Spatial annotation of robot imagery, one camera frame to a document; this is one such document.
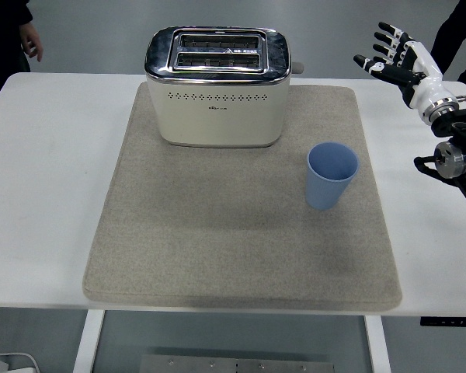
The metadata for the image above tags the person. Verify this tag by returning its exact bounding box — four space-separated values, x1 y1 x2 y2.
0 0 35 116
429 0 466 85

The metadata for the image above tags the blue plastic cup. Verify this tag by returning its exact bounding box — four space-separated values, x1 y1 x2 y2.
304 141 360 211

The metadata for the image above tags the person's hand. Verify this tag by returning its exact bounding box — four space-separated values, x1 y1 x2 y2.
19 22 44 63

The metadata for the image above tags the black table control panel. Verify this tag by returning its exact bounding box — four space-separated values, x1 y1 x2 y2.
419 316 466 326

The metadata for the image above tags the white table leg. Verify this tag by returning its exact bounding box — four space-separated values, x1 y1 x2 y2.
363 315 392 373
72 310 106 373

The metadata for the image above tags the grey metal plate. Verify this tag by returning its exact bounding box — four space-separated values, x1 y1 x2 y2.
139 354 337 373

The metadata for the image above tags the cream and chrome toaster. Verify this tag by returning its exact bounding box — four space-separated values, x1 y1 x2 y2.
144 26 306 148

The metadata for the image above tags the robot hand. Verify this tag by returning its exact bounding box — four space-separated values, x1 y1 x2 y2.
353 21 458 118

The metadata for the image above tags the beige fabric mat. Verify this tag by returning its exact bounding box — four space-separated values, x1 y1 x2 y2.
81 83 404 312

